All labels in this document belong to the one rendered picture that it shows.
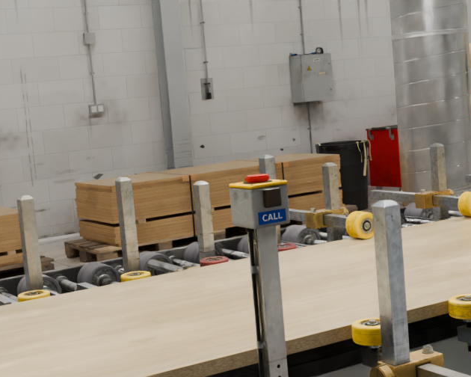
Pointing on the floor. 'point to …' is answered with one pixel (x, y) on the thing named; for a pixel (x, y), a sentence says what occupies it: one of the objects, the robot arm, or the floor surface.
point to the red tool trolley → (384, 157)
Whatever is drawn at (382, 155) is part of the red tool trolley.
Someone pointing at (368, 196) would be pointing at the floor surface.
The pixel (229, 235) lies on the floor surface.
